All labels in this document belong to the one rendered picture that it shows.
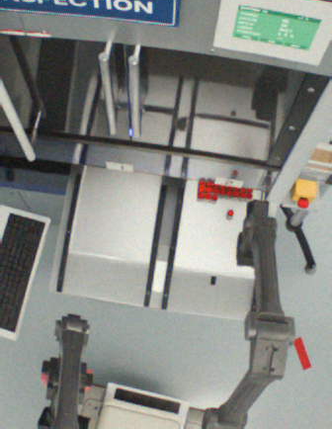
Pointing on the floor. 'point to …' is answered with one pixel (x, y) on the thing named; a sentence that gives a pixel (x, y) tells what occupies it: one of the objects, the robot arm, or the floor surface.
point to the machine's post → (303, 144)
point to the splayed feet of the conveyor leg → (300, 240)
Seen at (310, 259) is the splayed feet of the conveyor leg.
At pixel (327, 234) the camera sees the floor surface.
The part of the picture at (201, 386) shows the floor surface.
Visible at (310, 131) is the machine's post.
